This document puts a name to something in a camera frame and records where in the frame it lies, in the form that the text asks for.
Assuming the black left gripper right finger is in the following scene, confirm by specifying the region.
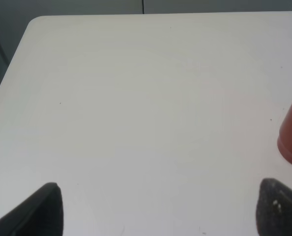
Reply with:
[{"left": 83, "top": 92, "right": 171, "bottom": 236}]
[{"left": 256, "top": 178, "right": 292, "bottom": 236}]

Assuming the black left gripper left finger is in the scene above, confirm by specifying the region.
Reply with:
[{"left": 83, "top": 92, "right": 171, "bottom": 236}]
[{"left": 0, "top": 182, "right": 63, "bottom": 236}]

